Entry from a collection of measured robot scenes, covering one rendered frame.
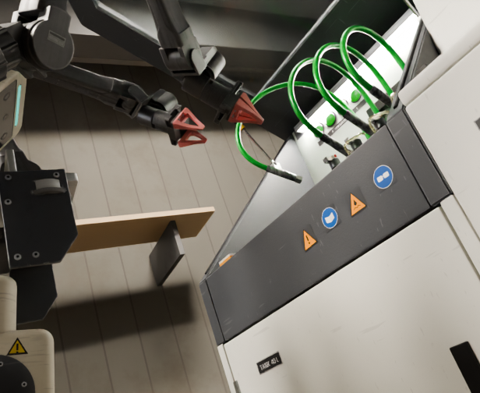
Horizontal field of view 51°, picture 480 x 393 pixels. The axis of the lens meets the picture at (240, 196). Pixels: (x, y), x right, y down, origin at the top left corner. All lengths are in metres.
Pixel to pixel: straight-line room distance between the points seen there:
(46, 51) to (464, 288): 0.72
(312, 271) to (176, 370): 2.30
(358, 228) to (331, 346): 0.23
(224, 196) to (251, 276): 2.76
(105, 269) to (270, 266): 2.32
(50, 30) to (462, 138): 0.65
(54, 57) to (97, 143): 2.93
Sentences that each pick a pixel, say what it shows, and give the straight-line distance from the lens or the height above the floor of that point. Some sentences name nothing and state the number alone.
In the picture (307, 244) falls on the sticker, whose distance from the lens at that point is 0.98.
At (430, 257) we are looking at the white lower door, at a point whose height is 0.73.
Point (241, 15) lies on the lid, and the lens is 1.61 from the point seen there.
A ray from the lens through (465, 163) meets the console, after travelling 0.79.
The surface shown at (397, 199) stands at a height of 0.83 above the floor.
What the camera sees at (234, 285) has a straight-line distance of 1.17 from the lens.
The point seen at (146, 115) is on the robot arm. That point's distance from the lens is 1.43.
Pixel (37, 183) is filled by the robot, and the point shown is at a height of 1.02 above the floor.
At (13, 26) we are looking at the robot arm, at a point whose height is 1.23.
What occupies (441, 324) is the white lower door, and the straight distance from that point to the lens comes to 0.83.
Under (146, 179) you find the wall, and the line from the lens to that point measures 3.70.
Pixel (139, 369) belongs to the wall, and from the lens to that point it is 3.15.
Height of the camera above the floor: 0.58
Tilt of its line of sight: 24 degrees up
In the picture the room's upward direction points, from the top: 20 degrees counter-clockwise
